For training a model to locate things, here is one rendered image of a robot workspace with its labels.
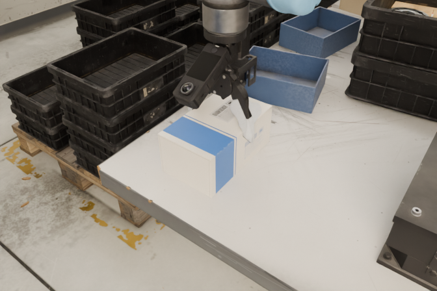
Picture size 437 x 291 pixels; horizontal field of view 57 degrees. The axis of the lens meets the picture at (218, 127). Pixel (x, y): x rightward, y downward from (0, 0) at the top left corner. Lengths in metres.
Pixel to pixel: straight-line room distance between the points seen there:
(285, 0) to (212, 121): 0.29
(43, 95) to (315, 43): 1.26
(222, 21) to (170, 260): 1.04
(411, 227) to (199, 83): 0.37
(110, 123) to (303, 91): 0.66
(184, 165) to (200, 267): 0.80
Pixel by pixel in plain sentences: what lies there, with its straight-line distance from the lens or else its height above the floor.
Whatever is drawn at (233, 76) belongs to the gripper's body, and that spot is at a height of 0.89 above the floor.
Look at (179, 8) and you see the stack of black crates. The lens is 2.46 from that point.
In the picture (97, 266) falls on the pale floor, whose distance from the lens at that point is 1.54.
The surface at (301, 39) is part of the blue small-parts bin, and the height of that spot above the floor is 0.74.
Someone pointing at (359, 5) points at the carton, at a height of 0.73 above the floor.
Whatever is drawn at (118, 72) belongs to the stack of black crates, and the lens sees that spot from 1.57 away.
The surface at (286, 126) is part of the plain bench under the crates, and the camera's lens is 0.90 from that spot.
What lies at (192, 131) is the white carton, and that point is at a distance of 0.72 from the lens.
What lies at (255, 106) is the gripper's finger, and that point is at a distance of 0.73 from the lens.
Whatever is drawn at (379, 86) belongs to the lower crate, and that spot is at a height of 0.76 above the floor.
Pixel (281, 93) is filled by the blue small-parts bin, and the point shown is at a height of 0.74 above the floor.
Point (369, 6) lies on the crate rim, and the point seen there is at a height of 0.93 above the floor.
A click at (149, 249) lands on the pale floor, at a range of 1.54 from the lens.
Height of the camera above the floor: 1.23
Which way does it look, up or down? 37 degrees down
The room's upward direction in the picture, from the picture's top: straight up
